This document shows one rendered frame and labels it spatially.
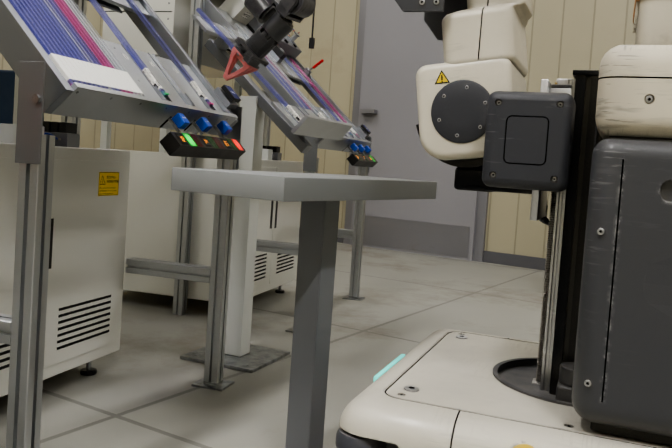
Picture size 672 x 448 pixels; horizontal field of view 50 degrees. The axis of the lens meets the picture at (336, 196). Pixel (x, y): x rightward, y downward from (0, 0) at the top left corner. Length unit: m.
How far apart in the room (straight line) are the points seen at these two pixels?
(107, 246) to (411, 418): 1.15
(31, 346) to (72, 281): 0.59
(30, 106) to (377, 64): 4.41
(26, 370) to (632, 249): 0.98
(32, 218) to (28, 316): 0.17
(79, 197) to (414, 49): 3.86
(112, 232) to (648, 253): 1.42
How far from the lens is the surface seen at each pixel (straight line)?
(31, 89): 1.30
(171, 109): 1.60
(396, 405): 1.10
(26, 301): 1.32
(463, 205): 5.16
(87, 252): 1.94
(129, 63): 1.66
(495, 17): 1.21
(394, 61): 5.47
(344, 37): 5.78
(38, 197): 1.29
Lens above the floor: 0.63
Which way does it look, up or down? 3 degrees down
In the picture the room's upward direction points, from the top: 4 degrees clockwise
